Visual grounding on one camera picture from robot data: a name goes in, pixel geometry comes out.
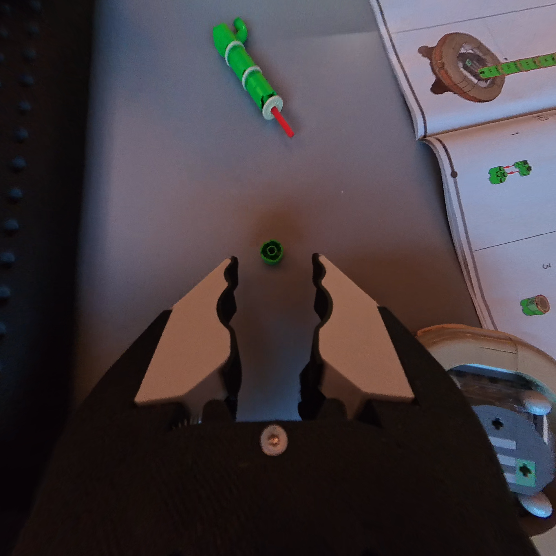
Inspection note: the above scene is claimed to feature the tan round pot base model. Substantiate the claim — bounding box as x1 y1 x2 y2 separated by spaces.
416 323 556 539

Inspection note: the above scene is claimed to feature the small green round brick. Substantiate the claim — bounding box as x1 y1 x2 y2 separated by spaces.
260 239 285 265

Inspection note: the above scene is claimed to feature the grey desk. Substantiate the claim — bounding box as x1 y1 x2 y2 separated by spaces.
72 0 556 556

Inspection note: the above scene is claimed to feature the open instruction booklet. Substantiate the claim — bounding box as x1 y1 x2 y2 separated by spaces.
369 0 556 361

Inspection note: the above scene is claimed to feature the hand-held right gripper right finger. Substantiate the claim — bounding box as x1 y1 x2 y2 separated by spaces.
297 252 415 421

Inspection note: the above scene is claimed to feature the green bamboo stalk model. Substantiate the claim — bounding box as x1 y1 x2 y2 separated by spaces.
213 17 295 139

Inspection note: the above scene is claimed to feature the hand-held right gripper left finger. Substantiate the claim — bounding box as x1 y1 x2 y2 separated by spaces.
134 255 242 421

